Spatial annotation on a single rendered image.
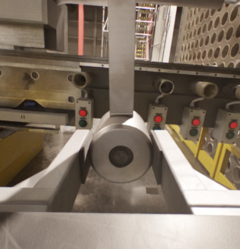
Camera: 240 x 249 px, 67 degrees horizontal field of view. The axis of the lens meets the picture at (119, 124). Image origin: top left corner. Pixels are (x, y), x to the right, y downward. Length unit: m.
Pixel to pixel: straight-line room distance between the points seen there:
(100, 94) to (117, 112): 0.75
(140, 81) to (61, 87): 0.40
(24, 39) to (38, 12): 0.22
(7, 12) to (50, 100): 0.41
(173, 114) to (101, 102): 0.37
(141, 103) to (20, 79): 0.62
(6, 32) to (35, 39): 0.15
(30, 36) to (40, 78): 0.23
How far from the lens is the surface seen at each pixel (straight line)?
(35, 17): 0.98
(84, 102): 0.83
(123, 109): 0.15
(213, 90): 0.84
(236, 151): 1.64
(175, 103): 0.94
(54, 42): 1.12
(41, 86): 1.01
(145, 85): 0.92
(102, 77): 0.92
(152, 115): 0.83
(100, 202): 1.40
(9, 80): 1.08
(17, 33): 1.16
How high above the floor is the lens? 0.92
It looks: 18 degrees down
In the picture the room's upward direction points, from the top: 5 degrees clockwise
